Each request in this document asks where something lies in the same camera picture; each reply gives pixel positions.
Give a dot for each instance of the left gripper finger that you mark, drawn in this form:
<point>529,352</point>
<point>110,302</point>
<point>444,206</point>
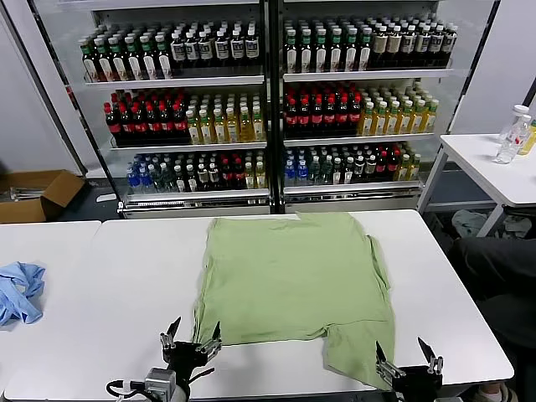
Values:
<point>211,343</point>
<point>169,340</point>

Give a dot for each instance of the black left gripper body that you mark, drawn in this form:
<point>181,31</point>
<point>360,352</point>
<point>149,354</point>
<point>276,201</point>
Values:
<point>188,356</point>

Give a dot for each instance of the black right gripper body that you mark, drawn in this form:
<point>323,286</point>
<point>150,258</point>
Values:
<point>416,381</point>

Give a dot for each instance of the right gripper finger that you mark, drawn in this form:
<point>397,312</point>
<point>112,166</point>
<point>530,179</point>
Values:
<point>387,368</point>
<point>434,364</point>

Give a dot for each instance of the light green T-shirt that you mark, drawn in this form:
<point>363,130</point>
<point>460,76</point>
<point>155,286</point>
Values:
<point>293,276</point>

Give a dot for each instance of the light coloured shoe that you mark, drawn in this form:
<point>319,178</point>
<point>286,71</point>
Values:
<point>494,393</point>

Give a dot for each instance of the black trousers leg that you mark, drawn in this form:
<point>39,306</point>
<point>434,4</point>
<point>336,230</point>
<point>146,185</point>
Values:
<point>502,272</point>

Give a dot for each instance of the grey-green crumpled garment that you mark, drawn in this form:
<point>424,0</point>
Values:
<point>467,222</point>
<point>519,226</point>

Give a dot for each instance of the crumpled light blue cloth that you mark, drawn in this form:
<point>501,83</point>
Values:
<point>21,301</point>

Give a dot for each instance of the small white floor object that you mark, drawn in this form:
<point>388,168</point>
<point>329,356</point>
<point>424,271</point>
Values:
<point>104,197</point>

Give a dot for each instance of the small dark white-cap bottle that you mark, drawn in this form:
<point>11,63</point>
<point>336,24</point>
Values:
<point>180,181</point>
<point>192,180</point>
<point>348,171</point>
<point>337,172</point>

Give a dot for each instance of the small clear green-tinted bottle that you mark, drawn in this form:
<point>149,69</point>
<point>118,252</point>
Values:
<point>314,171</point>
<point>326,171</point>
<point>157,181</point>
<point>168,180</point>

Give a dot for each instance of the small blue water bottle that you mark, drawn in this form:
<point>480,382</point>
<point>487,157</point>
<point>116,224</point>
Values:
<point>145,181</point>
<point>290,173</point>
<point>302,173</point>
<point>133,182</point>

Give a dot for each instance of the small dark bottle white label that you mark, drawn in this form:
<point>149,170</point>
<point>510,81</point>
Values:
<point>203,178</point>
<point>370,166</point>
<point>359,167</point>
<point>214,177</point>

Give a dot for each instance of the small red-cap cola bottle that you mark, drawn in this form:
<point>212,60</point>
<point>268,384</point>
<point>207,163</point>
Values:
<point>238,176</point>
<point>393,164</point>
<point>226,176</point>
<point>382,165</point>

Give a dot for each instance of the small yellow drink bottle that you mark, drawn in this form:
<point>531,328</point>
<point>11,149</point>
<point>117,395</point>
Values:
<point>260,176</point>
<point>249,178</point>
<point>415,168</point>
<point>404,169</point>

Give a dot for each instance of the open brown cardboard box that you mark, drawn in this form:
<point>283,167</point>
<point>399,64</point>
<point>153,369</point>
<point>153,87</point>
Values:
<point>58,188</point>

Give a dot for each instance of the metal rods bundle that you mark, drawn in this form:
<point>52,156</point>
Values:
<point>21,194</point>

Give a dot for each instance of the white side table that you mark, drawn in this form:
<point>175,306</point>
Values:
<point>473,159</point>

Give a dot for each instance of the yellow tea bottle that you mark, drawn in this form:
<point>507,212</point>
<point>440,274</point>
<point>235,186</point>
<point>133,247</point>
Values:
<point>366,122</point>
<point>259,127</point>
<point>246,127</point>
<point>405,120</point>
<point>431,118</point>
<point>206,130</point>
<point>233,129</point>
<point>220,129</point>
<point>419,119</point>
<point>393,120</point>
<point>193,130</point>
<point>379,121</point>

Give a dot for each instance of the clear plastic water bottle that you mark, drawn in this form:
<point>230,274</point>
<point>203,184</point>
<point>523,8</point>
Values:
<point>508,144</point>

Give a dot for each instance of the white drinks display shelf unit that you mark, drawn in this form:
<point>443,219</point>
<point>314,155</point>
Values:
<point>176,80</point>
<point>364,74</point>

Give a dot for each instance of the white-cap clear bottle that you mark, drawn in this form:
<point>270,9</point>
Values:
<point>520,109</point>

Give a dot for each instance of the green-cap bottle white label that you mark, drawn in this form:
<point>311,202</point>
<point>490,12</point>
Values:
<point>164,63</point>
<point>135,64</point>
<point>120,65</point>
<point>336,54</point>
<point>321,54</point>
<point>351,53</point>
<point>290,54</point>
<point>365,53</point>
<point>104,65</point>
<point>305,54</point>
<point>150,63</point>
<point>89,65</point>

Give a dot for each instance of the dark bottle blue-white label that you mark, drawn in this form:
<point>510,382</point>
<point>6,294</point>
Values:
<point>221,48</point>
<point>422,42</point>
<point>192,49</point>
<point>178,50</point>
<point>205,48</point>
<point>236,47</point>
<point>251,46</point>
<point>407,42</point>
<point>449,40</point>
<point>436,41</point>

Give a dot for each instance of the dark bottle beige label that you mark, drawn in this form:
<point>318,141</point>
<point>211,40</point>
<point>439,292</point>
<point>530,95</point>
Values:
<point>394,43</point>
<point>379,44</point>

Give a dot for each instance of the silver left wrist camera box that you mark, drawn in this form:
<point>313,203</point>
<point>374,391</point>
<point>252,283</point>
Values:
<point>160,380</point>

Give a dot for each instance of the black vertical frame post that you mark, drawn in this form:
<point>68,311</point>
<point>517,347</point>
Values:
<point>273,104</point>

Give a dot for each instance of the glass cabinet door black frame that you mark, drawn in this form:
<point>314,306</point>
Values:
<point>52,84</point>
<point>464,63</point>

